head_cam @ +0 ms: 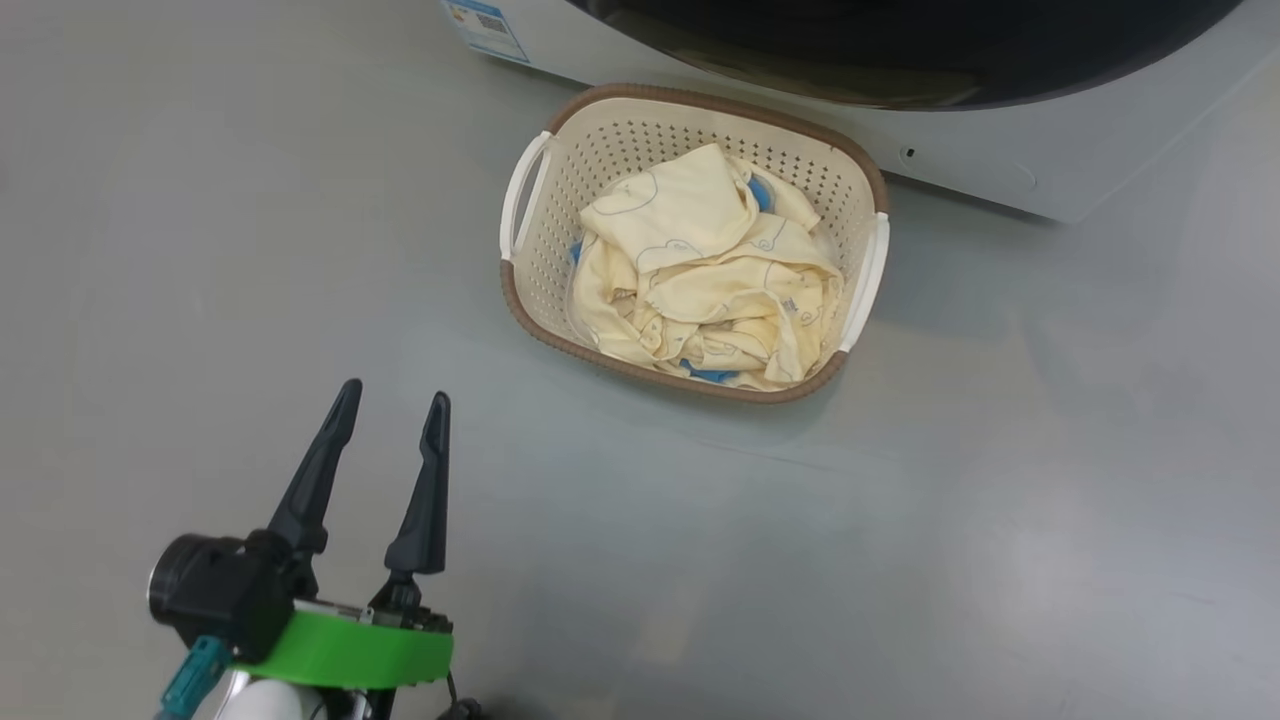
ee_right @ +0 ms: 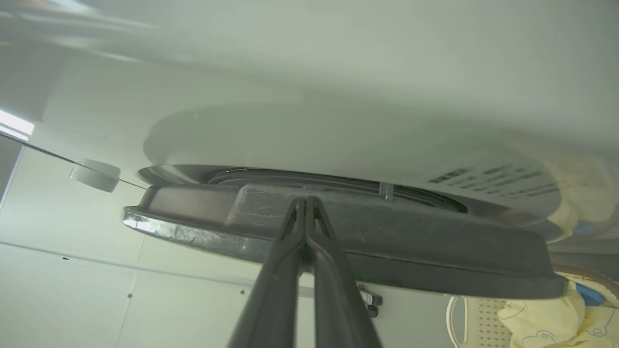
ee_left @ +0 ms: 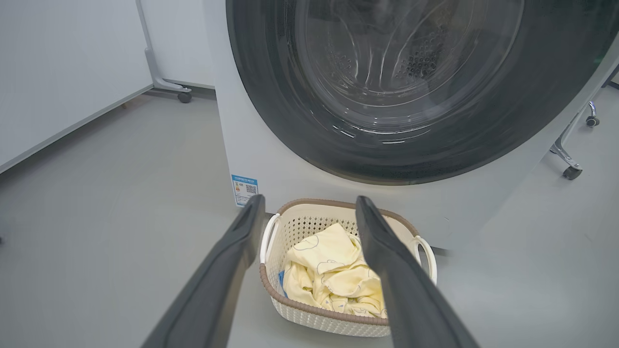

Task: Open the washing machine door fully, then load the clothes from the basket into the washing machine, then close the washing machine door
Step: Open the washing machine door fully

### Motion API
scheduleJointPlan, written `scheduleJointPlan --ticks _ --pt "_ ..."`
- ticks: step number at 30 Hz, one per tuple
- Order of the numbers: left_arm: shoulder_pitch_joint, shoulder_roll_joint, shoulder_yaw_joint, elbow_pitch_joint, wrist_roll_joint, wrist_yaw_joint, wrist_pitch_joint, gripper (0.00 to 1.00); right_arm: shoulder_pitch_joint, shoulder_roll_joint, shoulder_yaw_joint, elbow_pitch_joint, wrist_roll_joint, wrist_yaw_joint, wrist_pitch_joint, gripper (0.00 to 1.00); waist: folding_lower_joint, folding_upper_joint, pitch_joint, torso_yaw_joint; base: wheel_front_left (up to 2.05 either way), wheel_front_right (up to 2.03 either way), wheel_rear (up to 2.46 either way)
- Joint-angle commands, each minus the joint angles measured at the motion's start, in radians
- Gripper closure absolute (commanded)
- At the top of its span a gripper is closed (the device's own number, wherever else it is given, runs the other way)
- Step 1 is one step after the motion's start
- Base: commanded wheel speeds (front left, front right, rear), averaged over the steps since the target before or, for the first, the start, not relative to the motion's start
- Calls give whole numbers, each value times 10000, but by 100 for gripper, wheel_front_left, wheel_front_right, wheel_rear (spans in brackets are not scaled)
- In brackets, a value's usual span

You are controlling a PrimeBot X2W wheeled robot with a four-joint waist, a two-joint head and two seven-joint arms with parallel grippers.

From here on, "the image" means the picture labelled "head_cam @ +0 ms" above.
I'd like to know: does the thin black cable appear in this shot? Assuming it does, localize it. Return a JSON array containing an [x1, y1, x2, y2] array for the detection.
[[438, 672, 483, 720]]

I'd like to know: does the pale yellow garment blue print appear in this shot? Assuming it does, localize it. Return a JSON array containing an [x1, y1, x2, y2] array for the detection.
[[568, 185, 846, 391], [580, 143, 766, 276]]

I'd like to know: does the white front-load washing machine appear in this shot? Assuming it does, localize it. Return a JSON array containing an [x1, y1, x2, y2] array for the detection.
[[440, 0, 1280, 223]]

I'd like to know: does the cream basket with brown rim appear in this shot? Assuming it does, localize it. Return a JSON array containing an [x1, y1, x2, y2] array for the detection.
[[499, 83, 891, 405]]

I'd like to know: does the blue energy label sticker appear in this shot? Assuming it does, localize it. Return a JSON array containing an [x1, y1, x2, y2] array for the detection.
[[443, 0, 531, 66]]

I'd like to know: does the teal left camera cable plug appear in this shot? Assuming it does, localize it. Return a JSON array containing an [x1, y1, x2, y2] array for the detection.
[[160, 637, 233, 717]]

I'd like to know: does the small blue cloth item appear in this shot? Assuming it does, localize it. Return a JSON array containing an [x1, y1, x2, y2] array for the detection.
[[570, 172, 776, 384]]

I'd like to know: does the round drain filter cover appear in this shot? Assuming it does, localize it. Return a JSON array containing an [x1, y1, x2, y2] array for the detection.
[[900, 143, 1038, 193]]

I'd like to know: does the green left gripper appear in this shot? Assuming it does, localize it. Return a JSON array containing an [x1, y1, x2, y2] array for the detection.
[[230, 378, 455, 692]]

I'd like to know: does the round black glass washer door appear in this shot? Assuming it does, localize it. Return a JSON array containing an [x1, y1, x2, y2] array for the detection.
[[565, 0, 1246, 111]]

